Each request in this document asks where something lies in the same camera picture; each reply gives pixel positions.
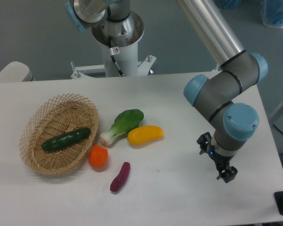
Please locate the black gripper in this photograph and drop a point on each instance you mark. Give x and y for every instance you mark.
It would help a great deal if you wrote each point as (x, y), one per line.
(219, 155)

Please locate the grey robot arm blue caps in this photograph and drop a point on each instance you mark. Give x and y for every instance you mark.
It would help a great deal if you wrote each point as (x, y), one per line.
(234, 123)

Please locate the woven wicker basket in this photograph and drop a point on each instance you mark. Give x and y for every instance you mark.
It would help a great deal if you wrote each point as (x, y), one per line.
(59, 115)

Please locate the green cucumber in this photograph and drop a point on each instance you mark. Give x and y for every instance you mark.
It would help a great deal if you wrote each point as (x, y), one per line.
(66, 140)

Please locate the yellow mango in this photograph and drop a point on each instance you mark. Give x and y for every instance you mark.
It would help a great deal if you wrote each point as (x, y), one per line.
(145, 134)

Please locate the green bok choy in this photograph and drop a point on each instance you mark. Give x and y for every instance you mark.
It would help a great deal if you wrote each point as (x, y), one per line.
(123, 123)

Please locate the purple sweet potato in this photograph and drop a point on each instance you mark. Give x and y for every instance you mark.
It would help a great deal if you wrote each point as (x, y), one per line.
(121, 178)

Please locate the orange bell pepper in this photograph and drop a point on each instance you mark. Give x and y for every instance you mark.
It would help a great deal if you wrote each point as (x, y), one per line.
(98, 156)

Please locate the blue plastic bag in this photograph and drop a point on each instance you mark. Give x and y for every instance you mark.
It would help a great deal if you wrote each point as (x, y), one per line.
(272, 13)

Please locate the white chair back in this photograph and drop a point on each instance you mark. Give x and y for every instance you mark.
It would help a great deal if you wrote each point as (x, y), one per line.
(16, 72)

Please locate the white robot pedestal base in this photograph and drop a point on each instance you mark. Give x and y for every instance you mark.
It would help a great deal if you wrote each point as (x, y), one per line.
(119, 50)

